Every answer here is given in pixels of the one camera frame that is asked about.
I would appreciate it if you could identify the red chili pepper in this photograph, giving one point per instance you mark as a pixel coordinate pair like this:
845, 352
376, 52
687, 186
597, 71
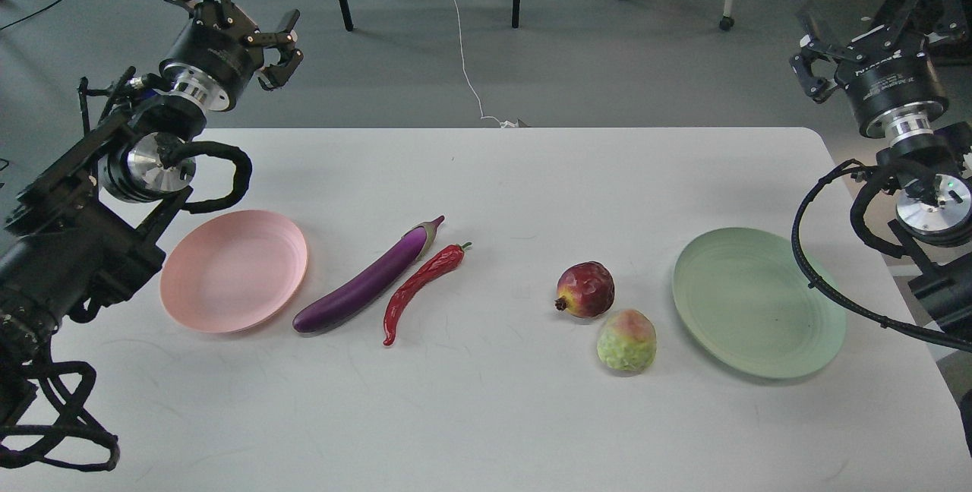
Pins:
443, 262

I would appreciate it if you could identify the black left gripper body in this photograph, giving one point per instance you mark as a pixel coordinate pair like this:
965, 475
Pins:
216, 51

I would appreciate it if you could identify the green plate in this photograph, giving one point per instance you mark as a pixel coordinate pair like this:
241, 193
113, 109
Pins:
741, 295

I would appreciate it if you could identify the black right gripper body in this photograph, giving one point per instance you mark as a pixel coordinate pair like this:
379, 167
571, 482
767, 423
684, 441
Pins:
879, 80

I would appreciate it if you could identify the green pink custard apple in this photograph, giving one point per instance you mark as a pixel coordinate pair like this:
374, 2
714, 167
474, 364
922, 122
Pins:
628, 342

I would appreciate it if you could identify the purple eggplant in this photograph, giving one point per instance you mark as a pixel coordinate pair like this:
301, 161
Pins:
342, 304

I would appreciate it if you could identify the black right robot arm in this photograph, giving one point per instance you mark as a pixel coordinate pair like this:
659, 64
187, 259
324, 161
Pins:
917, 194

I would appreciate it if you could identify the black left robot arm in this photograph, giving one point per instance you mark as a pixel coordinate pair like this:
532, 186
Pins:
86, 230

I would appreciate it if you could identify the pink plate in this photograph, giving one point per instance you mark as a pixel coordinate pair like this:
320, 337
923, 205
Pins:
234, 272

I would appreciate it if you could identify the red pomegranate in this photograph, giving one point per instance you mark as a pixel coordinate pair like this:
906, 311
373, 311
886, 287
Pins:
586, 290

